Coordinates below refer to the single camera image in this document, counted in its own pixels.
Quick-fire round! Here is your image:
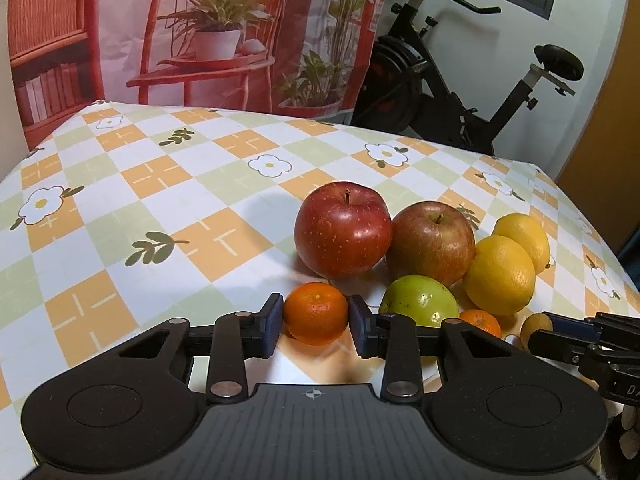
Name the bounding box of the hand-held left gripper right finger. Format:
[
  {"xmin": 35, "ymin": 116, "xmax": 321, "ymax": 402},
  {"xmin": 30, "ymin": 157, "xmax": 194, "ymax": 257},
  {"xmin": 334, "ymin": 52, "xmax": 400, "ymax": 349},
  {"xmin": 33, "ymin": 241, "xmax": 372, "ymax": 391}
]
[{"xmin": 348, "ymin": 294, "xmax": 517, "ymax": 406}]

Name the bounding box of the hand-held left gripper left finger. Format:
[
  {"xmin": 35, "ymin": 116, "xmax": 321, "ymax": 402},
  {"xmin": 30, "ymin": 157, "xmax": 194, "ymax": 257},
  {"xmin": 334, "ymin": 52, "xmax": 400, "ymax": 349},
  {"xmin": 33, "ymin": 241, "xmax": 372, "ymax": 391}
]
[{"xmin": 117, "ymin": 292, "xmax": 286, "ymax": 406}]

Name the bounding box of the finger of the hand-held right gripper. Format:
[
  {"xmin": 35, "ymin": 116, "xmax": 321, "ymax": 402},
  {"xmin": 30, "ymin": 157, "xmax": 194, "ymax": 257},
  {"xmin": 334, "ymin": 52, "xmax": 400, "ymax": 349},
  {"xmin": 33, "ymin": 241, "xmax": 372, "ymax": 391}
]
[
  {"xmin": 529, "ymin": 312, "xmax": 602, "ymax": 365},
  {"xmin": 587, "ymin": 311, "xmax": 640, "ymax": 349}
]

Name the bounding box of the small brown longan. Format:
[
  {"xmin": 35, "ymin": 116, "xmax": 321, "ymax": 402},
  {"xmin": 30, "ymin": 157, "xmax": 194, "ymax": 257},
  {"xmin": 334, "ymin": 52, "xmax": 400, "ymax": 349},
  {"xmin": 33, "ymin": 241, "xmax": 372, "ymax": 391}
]
[{"xmin": 520, "ymin": 312, "xmax": 554, "ymax": 351}]

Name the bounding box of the orange tangerine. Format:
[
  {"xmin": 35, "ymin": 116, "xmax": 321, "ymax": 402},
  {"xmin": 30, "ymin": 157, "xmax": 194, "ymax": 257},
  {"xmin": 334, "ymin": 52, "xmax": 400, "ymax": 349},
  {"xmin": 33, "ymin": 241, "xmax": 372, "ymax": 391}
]
[
  {"xmin": 283, "ymin": 282, "xmax": 349, "ymax": 346},
  {"xmin": 459, "ymin": 309, "xmax": 502, "ymax": 340}
]

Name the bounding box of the dull red apple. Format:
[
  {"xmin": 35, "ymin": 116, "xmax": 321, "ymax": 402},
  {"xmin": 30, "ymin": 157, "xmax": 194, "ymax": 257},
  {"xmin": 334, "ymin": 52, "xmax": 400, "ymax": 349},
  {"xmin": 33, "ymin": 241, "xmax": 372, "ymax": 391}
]
[{"xmin": 385, "ymin": 201, "xmax": 476, "ymax": 287}]

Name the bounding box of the green apple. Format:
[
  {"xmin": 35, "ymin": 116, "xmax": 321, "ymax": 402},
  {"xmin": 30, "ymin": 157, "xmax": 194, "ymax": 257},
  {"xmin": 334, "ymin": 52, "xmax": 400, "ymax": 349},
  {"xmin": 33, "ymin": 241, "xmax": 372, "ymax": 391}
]
[{"xmin": 378, "ymin": 274, "xmax": 460, "ymax": 329}]

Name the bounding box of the yellow lemon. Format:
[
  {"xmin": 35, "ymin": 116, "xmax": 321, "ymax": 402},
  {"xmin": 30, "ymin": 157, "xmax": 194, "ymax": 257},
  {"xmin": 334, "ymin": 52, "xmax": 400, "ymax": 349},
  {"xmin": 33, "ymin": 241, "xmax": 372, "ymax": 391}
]
[
  {"xmin": 462, "ymin": 234, "xmax": 537, "ymax": 317},
  {"xmin": 492, "ymin": 213, "xmax": 552, "ymax": 275}
]

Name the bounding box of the bright red apple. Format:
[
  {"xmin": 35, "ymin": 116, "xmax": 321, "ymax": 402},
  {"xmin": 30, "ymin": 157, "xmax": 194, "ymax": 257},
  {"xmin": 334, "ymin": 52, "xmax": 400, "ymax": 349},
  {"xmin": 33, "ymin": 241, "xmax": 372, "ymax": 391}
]
[{"xmin": 294, "ymin": 181, "xmax": 393, "ymax": 281}]

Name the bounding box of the checkered floral tablecloth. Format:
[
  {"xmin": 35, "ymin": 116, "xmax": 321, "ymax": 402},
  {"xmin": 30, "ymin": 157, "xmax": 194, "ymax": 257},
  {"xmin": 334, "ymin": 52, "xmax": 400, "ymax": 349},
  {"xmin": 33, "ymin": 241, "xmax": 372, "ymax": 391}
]
[{"xmin": 0, "ymin": 100, "xmax": 632, "ymax": 466}]

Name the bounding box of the orange wooden door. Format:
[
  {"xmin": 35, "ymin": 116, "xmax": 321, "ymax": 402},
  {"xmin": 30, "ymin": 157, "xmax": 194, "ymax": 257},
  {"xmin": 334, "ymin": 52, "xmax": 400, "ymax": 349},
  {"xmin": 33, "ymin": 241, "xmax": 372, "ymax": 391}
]
[{"xmin": 555, "ymin": 0, "xmax": 640, "ymax": 251}]

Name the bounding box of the black exercise bike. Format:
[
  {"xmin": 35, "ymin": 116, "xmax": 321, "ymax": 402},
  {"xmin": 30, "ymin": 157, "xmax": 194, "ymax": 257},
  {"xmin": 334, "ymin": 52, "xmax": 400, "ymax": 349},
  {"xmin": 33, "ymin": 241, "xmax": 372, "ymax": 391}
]
[{"xmin": 350, "ymin": 0, "xmax": 586, "ymax": 156}]

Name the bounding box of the pink printed backdrop cloth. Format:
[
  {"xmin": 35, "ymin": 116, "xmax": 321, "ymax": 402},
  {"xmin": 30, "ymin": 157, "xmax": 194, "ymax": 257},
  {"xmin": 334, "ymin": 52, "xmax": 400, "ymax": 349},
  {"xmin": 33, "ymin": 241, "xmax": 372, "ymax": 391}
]
[{"xmin": 6, "ymin": 0, "xmax": 397, "ymax": 152}]

